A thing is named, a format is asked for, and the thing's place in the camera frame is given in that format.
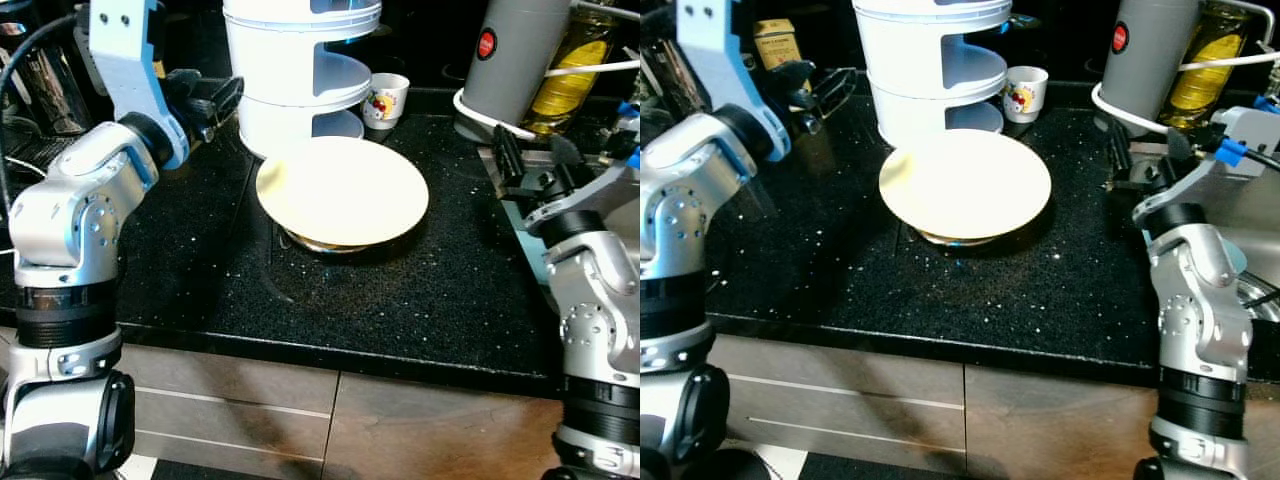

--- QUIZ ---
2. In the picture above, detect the yellow round plate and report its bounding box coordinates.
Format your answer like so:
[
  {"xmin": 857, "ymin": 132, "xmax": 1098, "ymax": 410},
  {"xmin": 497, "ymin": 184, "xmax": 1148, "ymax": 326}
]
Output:
[
  {"xmin": 256, "ymin": 136, "xmax": 431, "ymax": 248},
  {"xmin": 879, "ymin": 130, "xmax": 1053, "ymax": 241}
]

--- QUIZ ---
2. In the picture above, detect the stainless steel sink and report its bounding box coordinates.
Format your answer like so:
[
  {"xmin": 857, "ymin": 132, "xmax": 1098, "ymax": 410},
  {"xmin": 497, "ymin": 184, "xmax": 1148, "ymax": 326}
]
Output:
[
  {"xmin": 478, "ymin": 140, "xmax": 641, "ymax": 291},
  {"xmin": 1105, "ymin": 140, "xmax": 1280, "ymax": 326}
]

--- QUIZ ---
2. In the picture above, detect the yellow tin box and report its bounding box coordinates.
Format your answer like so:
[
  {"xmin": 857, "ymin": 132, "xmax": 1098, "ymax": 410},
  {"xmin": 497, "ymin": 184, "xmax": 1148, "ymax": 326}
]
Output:
[{"xmin": 752, "ymin": 18, "xmax": 813, "ymax": 76}]

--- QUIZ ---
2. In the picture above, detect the white tiered plastic rack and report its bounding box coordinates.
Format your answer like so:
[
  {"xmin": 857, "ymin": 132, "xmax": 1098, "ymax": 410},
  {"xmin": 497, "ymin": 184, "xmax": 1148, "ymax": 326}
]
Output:
[
  {"xmin": 222, "ymin": 0, "xmax": 383, "ymax": 161},
  {"xmin": 852, "ymin": 0, "xmax": 1013, "ymax": 151}
]

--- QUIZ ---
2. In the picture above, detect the yellow cooking oil bottle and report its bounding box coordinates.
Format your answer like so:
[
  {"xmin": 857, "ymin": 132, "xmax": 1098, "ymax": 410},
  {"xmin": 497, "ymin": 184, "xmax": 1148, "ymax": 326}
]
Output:
[
  {"xmin": 1160, "ymin": 0, "xmax": 1256, "ymax": 129},
  {"xmin": 525, "ymin": 0, "xmax": 641, "ymax": 136}
]

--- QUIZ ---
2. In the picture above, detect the grey cylindrical canister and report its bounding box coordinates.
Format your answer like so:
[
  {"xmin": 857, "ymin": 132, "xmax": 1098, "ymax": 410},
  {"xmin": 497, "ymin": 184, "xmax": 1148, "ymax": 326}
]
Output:
[
  {"xmin": 462, "ymin": 0, "xmax": 573, "ymax": 131},
  {"xmin": 1100, "ymin": 0, "xmax": 1201, "ymax": 136}
]

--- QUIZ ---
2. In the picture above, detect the white cup with cartoon print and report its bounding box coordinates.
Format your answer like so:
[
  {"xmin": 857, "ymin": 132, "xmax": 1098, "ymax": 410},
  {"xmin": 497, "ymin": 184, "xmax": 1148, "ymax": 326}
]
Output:
[
  {"xmin": 362, "ymin": 73, "xmax": 411, "ymax": 131},
  {"xmin": 1000, "ymin": 66, "xmax": 1049, "ymax": 124}
]

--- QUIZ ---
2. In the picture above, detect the stainless steel bowl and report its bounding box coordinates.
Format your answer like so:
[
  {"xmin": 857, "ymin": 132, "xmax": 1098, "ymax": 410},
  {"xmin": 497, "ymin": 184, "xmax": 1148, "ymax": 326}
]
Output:
[{"xmin": 1240, "ymin": 285, "xmax": 1280, "ymax": 323}]

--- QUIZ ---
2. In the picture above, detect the brown cabinet drawer front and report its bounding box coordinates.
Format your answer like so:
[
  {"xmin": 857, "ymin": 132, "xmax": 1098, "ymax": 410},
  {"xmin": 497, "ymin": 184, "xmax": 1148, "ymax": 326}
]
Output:
[
  {"xmin": 115, "ymin": 345, "xmax": 341, "ymax": 476},
  {"xmin": 322, "ymin": 372, "xmax": 566, "ymax": 480},
  {"xmin": 960, "ymin": 365, "xmax": 1161, "ymax": 480},
  {"xmin": 710, "ymin": 335, "xmax": 969, "ymax": 476}
]

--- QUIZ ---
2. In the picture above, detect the white hose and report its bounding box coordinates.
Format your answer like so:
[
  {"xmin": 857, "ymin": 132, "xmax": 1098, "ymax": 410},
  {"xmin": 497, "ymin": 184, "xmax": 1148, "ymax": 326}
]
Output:
[
  {"xmin": 1090, "ymin": 50, "xmax": 1280, "ymax": 138},
  {"xmin": 452, "ymin": 58, "xmax": 641, "ymax": 141}
]

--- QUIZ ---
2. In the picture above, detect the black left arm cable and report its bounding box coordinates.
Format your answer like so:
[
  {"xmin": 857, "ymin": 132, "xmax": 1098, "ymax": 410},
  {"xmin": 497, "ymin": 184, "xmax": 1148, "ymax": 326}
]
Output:
[{"xmin": 0, "ymin": 12, "xmax": 81, "ymax": 201}]

